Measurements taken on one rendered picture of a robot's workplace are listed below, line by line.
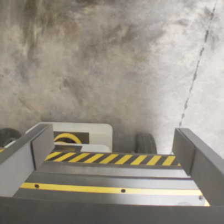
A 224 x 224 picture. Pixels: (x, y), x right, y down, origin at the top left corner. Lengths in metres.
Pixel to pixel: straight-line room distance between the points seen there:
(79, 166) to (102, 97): 0.33
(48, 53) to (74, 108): 0.21
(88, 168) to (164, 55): 0.43
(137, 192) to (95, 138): 0.22
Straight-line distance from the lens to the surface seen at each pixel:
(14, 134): 0.66
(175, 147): 0.17
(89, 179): 0.31
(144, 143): 0.49
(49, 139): 0.16
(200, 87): 0.63
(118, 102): 0.57
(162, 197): 0.34
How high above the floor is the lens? 0.56
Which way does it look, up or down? 74 degrees down
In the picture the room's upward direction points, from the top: 172 degrees counter-clockwise
